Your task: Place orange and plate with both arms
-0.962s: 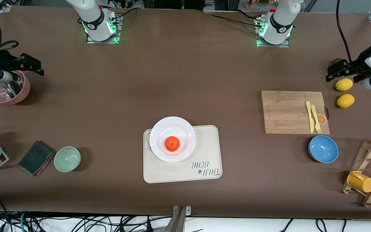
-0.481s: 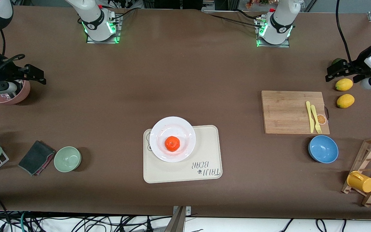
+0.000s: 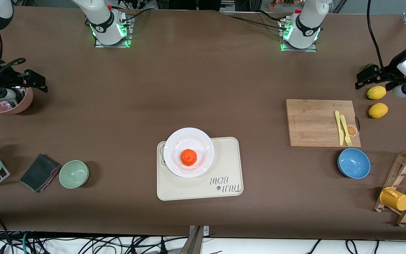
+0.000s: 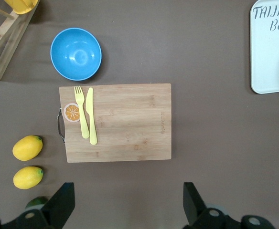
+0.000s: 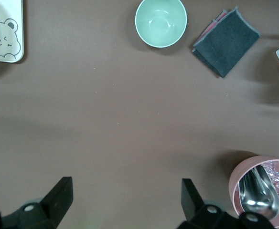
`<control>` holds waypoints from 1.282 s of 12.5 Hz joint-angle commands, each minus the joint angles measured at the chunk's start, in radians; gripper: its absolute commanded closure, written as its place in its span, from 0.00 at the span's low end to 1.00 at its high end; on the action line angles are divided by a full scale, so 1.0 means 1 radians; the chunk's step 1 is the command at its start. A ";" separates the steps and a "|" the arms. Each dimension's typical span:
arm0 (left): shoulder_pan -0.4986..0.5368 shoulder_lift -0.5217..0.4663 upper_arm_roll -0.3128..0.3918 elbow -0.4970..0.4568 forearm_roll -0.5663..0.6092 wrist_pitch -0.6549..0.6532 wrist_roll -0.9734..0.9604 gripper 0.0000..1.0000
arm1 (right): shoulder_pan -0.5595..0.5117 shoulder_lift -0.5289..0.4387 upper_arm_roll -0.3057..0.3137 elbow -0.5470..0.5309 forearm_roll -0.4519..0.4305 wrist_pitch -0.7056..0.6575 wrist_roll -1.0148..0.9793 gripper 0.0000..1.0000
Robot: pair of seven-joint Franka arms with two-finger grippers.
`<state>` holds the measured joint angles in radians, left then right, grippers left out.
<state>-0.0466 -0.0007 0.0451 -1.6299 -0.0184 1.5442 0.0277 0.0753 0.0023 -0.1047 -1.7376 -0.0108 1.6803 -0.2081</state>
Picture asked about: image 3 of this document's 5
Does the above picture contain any orange mandarin fruit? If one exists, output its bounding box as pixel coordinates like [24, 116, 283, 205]
[180, 149, 198, 167]

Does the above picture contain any wooden cutting board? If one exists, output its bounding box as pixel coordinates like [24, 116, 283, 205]
[286, 99, 361, 147]

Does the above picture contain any cream tray with bear print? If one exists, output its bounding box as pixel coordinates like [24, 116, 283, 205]
[156, 137, 244, 201]

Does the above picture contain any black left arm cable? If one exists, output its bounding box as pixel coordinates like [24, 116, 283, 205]
[367, 0, 387, 69]

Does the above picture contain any black base cable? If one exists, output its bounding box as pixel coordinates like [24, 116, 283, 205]
[224, 12, 289, 31]
[120, 8, 151, 24]

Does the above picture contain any metal ladle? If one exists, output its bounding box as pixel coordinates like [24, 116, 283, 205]
[11, 86, 27, 103]

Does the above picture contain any yellow mug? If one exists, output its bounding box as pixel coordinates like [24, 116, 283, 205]
[380, 187, 406, 211]

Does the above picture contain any yellow plastic knife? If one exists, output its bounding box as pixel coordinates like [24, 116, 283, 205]
[334, 110, 345, 146]

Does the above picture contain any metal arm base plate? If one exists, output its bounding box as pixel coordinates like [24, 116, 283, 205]
[94, 15, 134, 48]
[281, 19, 318, 53]

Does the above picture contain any pale green bowl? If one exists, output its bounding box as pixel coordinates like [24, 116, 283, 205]
[59, 160, 90, 189]

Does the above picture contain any yellow lemon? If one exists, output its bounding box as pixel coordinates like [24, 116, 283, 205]
[369, 103, 389, 119]
[367, 86, 387, 100]

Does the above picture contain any blue bowl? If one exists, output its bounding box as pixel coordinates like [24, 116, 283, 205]
[337, 148, 371, 179]

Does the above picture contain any dark grey folded cloth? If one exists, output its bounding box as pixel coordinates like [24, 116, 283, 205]
[20, 153, 61, 193]

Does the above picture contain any pink bowl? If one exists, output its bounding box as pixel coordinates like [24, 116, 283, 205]
[0, 86, 33, 115]

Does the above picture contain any green cable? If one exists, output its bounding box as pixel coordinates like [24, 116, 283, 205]
[21, 231, 31, 254]

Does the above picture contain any yellow plastic fork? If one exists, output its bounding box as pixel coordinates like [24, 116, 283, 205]
[340, 115, 353, 147]

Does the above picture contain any metal mount bracket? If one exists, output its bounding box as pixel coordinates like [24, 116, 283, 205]
[188, 225, 210, 254]

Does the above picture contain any white round plate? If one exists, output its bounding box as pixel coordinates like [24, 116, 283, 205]
[164, 127, 215, 178]

